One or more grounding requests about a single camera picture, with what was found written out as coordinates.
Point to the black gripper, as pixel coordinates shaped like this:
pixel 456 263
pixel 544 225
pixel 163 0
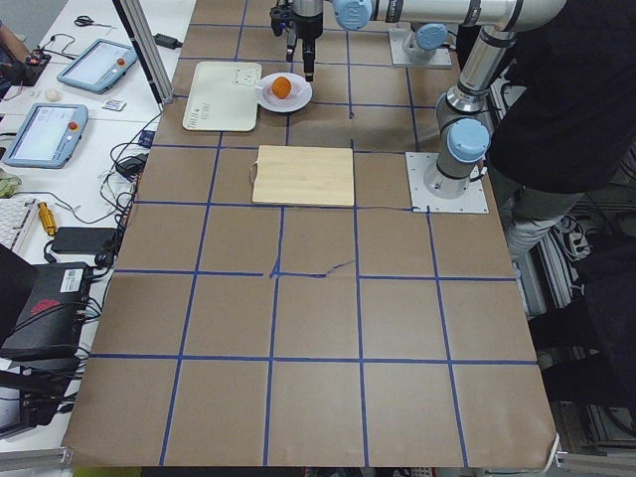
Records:
pixel 307 28

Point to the orange fruit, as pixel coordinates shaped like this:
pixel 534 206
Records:
pixel 281 87

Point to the white round plate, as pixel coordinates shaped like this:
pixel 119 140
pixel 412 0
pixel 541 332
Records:
pixel 301 94

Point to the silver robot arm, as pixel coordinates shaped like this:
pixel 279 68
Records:
pixel 464 140
pixel 350 15

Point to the cream tray with bear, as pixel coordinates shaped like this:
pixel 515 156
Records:
pixel 222 97

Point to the black power adapter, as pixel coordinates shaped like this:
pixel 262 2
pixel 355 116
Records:
pixel 167 42

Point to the wooden cutting board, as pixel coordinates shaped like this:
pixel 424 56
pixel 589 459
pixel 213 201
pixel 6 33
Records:
pixel 306 176

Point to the small printed card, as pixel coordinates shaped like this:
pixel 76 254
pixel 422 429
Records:
pixel 114 105

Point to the far blue teach pendant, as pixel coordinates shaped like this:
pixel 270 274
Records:
pixel 99 67

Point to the blue teach pendant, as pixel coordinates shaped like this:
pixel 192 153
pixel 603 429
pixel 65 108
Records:
pixel 48 136
pixel 99 67

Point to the black scissors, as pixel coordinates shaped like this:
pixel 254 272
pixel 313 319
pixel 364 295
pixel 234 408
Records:
pixel 84 21

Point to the near blue teach pendant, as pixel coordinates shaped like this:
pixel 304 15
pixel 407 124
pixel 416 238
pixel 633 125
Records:
pixel 48 136

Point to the person in black top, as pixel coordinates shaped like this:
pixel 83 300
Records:
pixel 568 132

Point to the black flat power brick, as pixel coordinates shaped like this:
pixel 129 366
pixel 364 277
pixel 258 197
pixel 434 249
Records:
pixel 78 240

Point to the gold metal cylinder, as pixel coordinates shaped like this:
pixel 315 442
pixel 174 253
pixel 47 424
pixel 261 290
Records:
pixel 47 219

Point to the white keyboard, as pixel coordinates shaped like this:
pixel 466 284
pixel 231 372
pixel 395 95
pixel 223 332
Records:
pixel 16 217

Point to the black electronics box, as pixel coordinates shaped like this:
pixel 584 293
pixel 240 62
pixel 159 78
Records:
pixel 41 308

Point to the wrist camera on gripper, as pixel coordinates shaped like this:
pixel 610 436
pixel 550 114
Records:
pixel 280 18

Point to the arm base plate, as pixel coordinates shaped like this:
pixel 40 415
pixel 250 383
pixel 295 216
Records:
pixel 431 192
pixel 420 46

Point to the aluminium frame post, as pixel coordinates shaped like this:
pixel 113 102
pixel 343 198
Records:
pixel 132 17

